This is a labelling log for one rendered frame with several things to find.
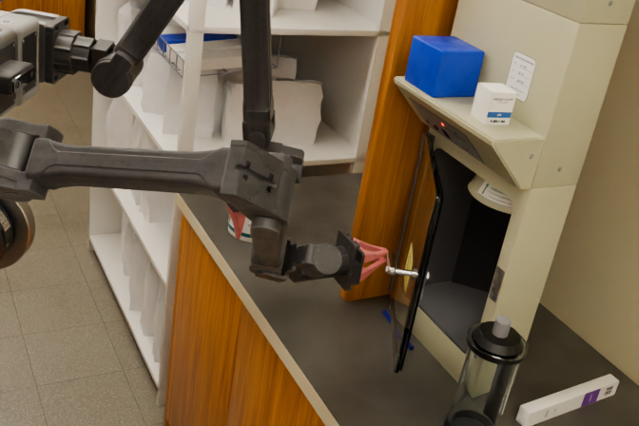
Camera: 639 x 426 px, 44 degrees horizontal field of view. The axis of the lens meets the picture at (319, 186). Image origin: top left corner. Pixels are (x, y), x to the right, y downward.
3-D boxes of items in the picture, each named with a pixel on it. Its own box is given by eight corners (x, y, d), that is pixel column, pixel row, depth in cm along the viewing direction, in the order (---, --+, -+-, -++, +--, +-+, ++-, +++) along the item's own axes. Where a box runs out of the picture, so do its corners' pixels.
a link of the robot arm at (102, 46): (91, 37, 161) (82, 47, 156) (142, 46, 160) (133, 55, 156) (91, 79, 165) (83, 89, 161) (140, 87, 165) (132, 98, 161)
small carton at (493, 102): (493, 114, 145) (502, 83, 142) (509, 125, 140) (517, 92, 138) (470, 113, 143) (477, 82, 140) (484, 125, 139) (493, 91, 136)
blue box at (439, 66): (445, 79, 160) (455, 35, 156) (474, 97, 152) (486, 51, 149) (403, 80, 156) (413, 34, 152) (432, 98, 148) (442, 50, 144)
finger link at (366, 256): (397, 249, 153) (356, 255, 149) (391, 280, 156) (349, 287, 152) (380, 232, 158) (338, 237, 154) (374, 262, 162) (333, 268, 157)
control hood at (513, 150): (430, 120, 167) (440, 74, 163) (532, 189, 142) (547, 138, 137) (383, 122, 161) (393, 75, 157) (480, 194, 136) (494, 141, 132)
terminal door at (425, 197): (393, 293, 183) (429, 132, 166) (396, 377, 156) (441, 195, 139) (389, 292, 183) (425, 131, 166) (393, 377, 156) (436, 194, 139)
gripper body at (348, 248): (363, 244, 149) (328, 249, 145) (354, 291, 153) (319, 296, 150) (346, 227, 154) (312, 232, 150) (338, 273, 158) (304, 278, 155)
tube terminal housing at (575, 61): (473, 293, 198) (558, -18, 166) (562, 375, 173) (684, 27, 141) (388, 307, 187) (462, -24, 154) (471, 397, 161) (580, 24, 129)
